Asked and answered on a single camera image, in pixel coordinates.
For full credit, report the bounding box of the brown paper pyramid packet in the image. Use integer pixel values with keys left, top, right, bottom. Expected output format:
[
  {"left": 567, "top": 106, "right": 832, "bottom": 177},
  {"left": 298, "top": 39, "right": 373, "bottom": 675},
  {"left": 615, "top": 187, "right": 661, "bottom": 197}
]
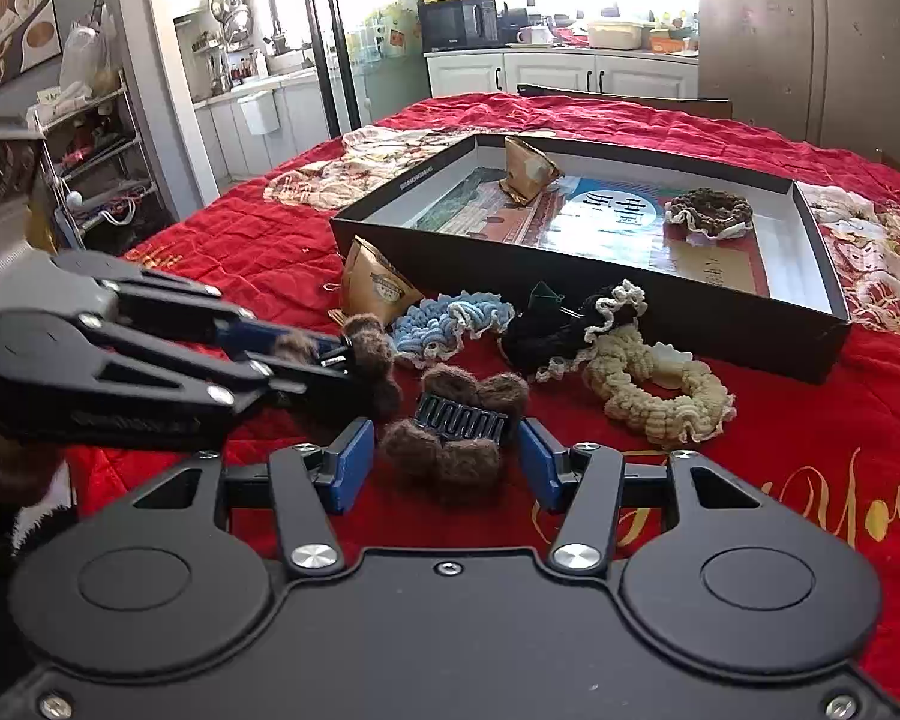
[{"left": 328, "top": 236, "right": 424, "bottom": 327}]

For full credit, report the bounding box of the beige ruffled scrunchie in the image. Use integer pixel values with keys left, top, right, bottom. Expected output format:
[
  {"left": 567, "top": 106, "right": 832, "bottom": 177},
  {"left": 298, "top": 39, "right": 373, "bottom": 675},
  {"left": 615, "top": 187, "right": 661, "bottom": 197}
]
[{"left": 578, "top": 325, "right": 736, "bottom": 447}]

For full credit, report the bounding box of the black white-trim scrunchie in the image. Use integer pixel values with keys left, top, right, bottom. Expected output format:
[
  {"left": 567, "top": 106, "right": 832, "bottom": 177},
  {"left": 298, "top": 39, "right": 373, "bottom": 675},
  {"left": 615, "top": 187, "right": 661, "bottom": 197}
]
[{"left": 499, "top": 280, "right": 649, "bottom": 382}]

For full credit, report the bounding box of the red quilted bedspread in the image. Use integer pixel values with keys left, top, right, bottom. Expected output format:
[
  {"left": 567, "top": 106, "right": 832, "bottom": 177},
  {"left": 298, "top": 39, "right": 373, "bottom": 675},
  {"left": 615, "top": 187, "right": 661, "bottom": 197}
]
[{"left": 68, "top": 93, "right": 900, "bottom": 700}]

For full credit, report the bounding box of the light blue scrunchie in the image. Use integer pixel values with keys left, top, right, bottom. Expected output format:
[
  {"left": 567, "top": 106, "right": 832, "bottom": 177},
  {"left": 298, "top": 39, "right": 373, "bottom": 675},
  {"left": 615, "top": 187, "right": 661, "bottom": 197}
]
[{"left": 390, "top": 291, "right": 515, "bottom": 369}]

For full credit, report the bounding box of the metal storage rack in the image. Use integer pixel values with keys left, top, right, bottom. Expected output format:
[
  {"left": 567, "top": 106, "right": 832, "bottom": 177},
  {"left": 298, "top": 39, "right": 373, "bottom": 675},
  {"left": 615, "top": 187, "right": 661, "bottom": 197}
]
[{"left": 27, "top": 71, "right": 173, "bottom": 255}]

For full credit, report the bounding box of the white hanging trash bin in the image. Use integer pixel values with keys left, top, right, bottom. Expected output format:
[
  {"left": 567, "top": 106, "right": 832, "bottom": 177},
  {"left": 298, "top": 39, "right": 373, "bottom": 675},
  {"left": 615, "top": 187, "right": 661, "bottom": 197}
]
[{"left": 237, "top": 89, "right": 281, "bottom": 137}]

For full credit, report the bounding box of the illustrated book in box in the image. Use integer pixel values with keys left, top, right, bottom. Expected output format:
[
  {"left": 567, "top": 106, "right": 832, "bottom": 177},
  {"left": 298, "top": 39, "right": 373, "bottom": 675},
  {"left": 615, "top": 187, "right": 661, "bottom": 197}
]
[{"left": 409, "top": 167, "right": 769, "bottom": 298}]

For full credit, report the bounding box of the black shallow cardboard box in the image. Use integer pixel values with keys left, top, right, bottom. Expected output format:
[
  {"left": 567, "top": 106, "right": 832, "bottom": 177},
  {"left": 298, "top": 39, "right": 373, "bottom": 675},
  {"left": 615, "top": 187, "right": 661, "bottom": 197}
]
[{"left": 329, "top": 131, "right": 852, "bottom": 386}]

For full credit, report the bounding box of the dark brown lace scrunchie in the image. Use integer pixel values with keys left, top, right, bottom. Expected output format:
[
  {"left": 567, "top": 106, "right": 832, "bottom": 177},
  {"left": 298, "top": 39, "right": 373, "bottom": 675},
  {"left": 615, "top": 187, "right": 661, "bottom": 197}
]
[{"left": 665, "top": 187, "right": 752, "bottom": 245}]

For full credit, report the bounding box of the brown paper pyramid in box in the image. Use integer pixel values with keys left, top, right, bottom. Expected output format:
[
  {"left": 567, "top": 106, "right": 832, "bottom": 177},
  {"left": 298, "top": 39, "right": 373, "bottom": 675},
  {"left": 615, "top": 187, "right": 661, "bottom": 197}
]
[{"left": 499, "top": 135, "right": 562, "bottom": 206}]

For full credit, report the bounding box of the white kitchen cabinet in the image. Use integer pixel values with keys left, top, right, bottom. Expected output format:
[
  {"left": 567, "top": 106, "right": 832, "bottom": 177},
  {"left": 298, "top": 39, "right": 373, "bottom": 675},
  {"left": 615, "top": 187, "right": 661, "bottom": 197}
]
[{"left": 425, "top": 46, "right": 699, "bottom": 101}]

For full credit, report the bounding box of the black microwave oven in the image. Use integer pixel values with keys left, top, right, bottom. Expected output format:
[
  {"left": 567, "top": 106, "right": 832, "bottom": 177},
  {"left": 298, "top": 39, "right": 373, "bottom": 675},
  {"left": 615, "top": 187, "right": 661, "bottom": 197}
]
[{"left": 419, "top": 0, "right": 500, "bottom": 52}]

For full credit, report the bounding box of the dark wooden headboard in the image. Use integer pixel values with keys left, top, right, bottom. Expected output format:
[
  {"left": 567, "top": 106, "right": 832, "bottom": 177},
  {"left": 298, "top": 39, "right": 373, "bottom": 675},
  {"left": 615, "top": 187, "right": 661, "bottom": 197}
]
[{"left": 517, "top": 85, "right": 733, "bottom": 119}]

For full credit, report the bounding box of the white pot on counter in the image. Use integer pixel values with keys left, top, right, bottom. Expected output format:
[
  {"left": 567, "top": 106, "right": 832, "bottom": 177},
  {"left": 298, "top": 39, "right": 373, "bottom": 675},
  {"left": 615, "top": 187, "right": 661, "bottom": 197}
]
[{"left": 587, "top": 18, "right": 644, "bottom": 50}]

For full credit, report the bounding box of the silver double-door refrigerator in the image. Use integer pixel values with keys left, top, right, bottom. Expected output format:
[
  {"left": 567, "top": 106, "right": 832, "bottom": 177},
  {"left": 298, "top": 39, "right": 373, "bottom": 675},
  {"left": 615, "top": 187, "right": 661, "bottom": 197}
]
[{"left": 699, "top": 0, "right": 900, "bottom": 164}]

